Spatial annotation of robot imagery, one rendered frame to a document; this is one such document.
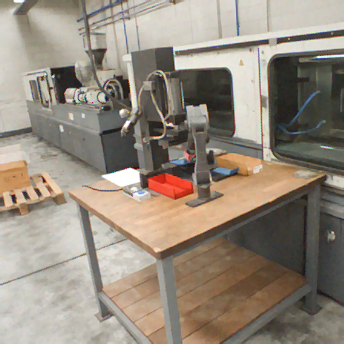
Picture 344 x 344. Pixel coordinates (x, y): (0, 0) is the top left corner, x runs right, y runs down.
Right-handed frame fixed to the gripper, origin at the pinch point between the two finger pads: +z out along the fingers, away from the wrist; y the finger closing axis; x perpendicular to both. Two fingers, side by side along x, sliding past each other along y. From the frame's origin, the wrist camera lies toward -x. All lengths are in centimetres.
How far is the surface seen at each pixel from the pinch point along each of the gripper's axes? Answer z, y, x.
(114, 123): 147, 268, -102
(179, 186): 7.0, -10.6, 12.7
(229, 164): 3.3, -9.9, -24.2
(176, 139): -8.8, 10.1, 2.7
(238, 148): 18, 16, -62
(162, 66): -42, 36, 1
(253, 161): -0.8, -17.4, -35.7
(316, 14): -44, 129, -279
